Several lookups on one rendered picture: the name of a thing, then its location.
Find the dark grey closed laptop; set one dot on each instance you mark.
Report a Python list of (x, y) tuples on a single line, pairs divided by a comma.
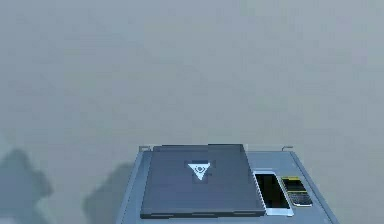
[(200, 193)]

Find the white smartphone black screen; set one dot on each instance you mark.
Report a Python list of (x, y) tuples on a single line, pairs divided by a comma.
[(271, 191)]

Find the black yellow keypad phone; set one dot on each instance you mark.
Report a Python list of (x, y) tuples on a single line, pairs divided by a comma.
[(296, 191)]

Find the grey metal table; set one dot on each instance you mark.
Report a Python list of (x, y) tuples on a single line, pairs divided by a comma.
[(293, 163)]

